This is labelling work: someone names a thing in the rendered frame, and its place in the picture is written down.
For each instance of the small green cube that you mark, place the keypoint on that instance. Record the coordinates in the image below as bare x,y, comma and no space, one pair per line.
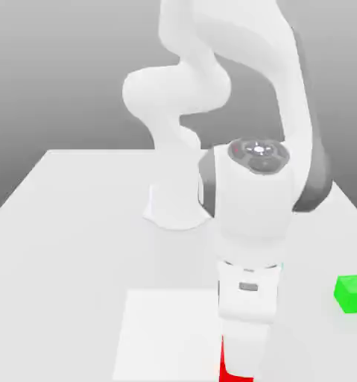
352,295

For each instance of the small red cube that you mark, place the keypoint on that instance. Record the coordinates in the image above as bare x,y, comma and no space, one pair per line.
224,371

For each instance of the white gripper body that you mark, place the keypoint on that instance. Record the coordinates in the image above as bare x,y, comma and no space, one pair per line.
249,304

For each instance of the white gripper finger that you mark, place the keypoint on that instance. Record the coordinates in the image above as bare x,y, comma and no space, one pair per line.
246,346

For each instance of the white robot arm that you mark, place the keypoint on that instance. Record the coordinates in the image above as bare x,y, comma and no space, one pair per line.
249,203

